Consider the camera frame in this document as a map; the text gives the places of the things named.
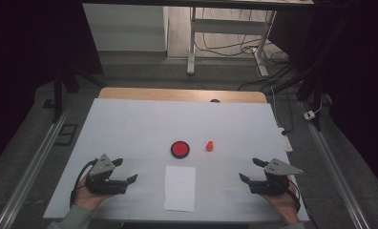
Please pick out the round red ink pad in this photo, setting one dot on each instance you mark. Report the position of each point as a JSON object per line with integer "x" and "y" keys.
{"x": 180, "y": 149}

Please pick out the large white table cover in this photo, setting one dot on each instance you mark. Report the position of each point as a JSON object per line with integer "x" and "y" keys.
{"x": 145, "y": 127}

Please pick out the small white paper sheet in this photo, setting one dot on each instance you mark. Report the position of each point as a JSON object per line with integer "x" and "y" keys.
{"x": 180, "y": 189}

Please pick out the white desk frame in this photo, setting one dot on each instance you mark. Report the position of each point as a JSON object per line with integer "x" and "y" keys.
{"x": 228, "y": 27}

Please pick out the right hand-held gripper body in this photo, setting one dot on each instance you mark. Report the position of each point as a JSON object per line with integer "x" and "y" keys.
{"x": 271, "y": 186}

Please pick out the aluminium floor rail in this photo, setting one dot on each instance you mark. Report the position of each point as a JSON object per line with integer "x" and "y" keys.
{"x": 333, "y": 165}
{"x": 31, "y": 168}

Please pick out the black metal stand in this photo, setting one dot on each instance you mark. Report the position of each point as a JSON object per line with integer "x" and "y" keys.
{"x": 58, "y": 95}

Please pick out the white adapter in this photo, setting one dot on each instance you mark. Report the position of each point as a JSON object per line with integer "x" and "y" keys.
{"x": 309, "y": 115}

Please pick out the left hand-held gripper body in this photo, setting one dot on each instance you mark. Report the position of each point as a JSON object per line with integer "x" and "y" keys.
{"x": 105, "y": 186}

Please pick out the orange stamp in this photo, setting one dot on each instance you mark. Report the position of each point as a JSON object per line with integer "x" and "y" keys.
{"x": 209, "y": 146}

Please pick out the white power strip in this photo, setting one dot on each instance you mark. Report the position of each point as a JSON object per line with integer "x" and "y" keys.
{"x": 286, "y": 141}

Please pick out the black table grommet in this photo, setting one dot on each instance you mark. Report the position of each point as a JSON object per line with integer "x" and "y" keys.
{"x": 214, "y": 100}

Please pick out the dark curtain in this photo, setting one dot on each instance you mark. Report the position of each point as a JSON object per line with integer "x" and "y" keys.
{"x": 25, "y": 63}
{"x": 355, "y": 63}

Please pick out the black floor box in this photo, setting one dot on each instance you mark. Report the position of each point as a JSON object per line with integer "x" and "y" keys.
{"x": 66, "y": 134}

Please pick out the person's left hand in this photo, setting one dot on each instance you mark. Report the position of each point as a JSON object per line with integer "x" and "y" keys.
{"x": 85, "y": 199}

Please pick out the wooden table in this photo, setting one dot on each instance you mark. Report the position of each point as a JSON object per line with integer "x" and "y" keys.
{"x": 164, "y": 94}

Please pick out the white cabinet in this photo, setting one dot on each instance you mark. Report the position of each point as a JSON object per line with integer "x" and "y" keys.
{"x": 123, "y": 28}

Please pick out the person's right hand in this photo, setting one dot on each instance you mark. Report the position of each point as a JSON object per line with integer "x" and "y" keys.
{"x": 284, "y": 206}

